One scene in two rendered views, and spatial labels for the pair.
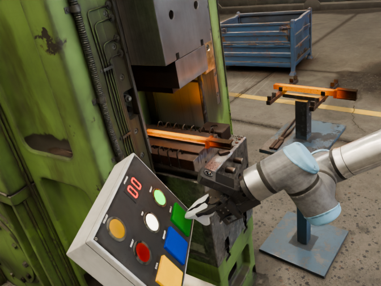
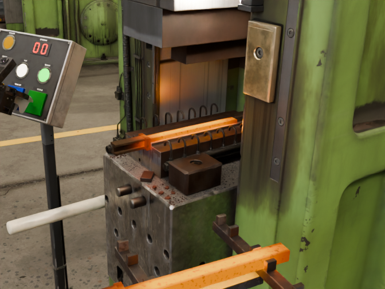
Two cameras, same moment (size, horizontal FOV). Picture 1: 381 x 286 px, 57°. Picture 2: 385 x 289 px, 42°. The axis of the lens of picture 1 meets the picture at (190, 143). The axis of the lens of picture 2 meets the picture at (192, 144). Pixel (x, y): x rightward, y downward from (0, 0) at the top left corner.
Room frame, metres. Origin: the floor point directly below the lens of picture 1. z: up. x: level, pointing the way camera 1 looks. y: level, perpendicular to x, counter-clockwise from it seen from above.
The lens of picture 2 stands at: (1.74, -1.26, 1.53)
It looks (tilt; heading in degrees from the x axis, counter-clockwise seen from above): 23 degrees down; 107
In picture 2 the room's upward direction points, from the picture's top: 2 degrees clockwise
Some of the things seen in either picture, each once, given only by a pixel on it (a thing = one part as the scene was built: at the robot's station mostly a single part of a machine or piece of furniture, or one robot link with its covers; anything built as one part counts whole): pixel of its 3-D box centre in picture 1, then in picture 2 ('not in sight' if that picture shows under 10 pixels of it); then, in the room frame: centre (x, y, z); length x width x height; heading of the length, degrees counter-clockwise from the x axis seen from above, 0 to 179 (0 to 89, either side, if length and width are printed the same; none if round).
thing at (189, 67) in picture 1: (146, 64); (207, 17); (1.34, 0.11, 1.32); 0.42 x 0.20 x 0.10; 53
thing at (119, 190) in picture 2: (230, 169); (123, 190); (1.19, -0.14, 0.87); 0.04 x 0.03 x 0.03; 53
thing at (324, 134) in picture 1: (303, 138); not in sight; (1.57, -0.58, 0.74); 0.40 x 0.30 x 0.02; 136
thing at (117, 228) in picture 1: (117, 228); (8, 42); (0.61, 0.19, 1.16); 0.05 x 0.03 x 0.04; 143
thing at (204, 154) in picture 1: (164, 145); (201, 137); (1.34, 0.11, 0.96); 0.42 x 0.20 x 0.09; 53
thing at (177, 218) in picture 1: (180, 219); (35, 103); (0.79, 0.07, 1.01); 0.07 x 0.05 x 0.07; 168
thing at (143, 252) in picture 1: (142, 252); not in sight; (0.60, 0.15, 1.09); 0.05 x 0.03 x 0.04; 143
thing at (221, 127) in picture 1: (215, 133); (195, 173); (1.39, -0.12, 0.95); 0.12 x 0.08 x 0.06; 53
